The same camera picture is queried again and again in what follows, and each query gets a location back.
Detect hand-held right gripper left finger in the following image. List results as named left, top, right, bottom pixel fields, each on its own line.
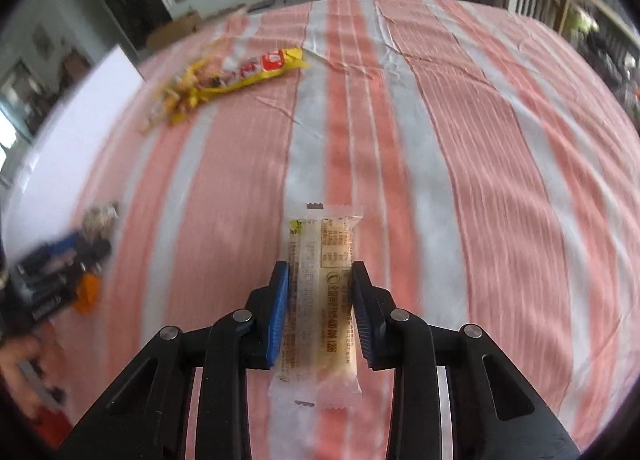
left=59, top=260, right=291, bottom=460

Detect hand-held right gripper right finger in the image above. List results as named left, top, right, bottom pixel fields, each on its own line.
left=351, top=261, right=581, bottom=460

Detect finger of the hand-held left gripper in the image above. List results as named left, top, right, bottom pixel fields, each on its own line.
left=47, top=231, right=113, bottom=266

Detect clear nut snack packet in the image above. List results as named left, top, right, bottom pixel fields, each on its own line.
left=80, top=201, right=121, bottom=241

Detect clear-wrapped cake bar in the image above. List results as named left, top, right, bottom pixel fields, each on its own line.
left=267, top=201, right=364, bottom=408

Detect white cardboard box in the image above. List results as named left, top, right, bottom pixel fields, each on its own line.
left=0, top=44, right=146, bottom=241

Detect person's left hand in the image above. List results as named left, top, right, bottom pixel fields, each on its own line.
left=0, top=335, right=66, bottom=421

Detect yellow dotted snack packet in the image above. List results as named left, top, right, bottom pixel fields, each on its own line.
left=145, top=85, right=201, bottom=128

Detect wooden dining chairs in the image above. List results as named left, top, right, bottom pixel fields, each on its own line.
left=55, top=48, right=93, bottom=86

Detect brown cardboard box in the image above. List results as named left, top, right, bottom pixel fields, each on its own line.
left=146, top=13, right=203, bottom=51

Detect long yellow snack packet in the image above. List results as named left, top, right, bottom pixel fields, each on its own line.
left=175, top=48, right=308, bottom=101

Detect framed wall painting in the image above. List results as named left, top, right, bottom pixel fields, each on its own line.
left=31, top=24, right=53, bottom=58

